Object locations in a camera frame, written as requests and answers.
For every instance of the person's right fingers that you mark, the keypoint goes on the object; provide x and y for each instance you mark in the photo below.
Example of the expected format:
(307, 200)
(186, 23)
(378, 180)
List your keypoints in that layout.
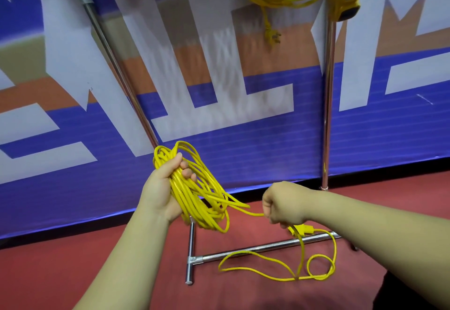
(272, 215)

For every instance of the person's right hand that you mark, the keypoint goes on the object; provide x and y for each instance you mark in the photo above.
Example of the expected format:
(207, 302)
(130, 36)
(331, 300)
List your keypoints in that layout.
(290, 202)

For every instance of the person's right forearm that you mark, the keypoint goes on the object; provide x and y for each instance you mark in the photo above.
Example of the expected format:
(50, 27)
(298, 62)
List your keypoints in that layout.
(379, 229)

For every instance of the chrome metal rack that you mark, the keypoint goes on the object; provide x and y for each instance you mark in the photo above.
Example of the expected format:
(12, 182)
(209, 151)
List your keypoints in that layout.
(328, 109)

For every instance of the person's left thumb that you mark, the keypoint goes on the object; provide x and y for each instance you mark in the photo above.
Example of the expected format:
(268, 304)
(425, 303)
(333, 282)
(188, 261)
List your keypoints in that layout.
(174, 162)

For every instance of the person's left hand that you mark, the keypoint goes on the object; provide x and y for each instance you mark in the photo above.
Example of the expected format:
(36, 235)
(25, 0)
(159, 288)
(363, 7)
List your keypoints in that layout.
(156, 192)

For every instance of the person's left forearm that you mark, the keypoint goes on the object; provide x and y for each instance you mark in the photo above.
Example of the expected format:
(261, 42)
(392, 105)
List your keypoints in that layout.
(126, 264)

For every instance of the person's black clothing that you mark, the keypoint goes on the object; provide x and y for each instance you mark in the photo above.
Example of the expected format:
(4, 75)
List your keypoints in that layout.
(397, 294)

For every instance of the blue white orange banner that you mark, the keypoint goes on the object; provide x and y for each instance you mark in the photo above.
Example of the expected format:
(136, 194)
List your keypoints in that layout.
(246, 137)

